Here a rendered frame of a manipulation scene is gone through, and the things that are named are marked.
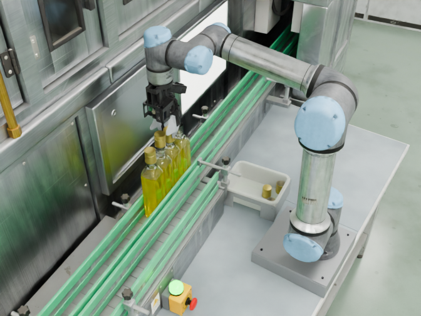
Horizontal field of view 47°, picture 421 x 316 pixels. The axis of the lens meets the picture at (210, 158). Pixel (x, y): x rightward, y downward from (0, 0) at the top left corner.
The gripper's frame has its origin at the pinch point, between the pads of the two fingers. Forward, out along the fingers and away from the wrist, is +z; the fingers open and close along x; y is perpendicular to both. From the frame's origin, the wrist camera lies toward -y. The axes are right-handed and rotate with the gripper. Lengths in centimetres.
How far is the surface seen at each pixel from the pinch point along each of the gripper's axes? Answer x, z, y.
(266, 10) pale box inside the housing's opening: -13, 4, -107
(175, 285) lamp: 20.2, 29.8, 31.2
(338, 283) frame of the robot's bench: 58, 96, -44
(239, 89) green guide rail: -5, 22, -64
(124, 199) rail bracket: -4.0, 14.6, 20.5
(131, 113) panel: -12.4, -3.9, 1.8
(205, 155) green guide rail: 3.7, 21.2, -16.9
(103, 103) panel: -11.3, -15.9, 14.9
